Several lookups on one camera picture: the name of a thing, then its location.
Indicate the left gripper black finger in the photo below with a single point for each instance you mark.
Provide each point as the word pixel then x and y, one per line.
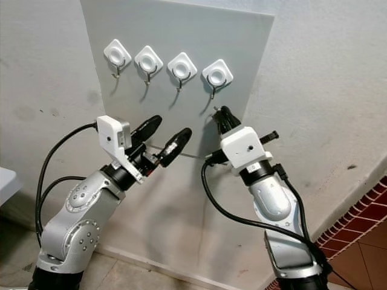
pixel 175 145
pixel 148 128

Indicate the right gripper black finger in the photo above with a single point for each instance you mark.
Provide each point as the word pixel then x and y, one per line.
pixel 232 118
pixel 222 121

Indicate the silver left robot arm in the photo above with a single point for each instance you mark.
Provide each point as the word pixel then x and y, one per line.
pixel 78 211

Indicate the white plastic folding table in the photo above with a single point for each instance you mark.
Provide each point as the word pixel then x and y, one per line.
pixel 7 184

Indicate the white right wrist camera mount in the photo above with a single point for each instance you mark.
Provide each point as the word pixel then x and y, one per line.
pixel 245 148

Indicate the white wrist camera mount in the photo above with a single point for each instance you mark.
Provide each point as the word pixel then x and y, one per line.
pixel 112 136
pixel 245 148

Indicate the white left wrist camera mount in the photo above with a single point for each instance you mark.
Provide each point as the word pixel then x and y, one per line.
pixel 112 136

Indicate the white adhesive wall hook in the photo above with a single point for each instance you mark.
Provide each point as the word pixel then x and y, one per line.
pixel 148 58
pixel 117 52
pixel 182 65
pixel 217 73

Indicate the grey wall board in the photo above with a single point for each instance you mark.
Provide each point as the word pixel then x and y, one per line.
pixel 175 27

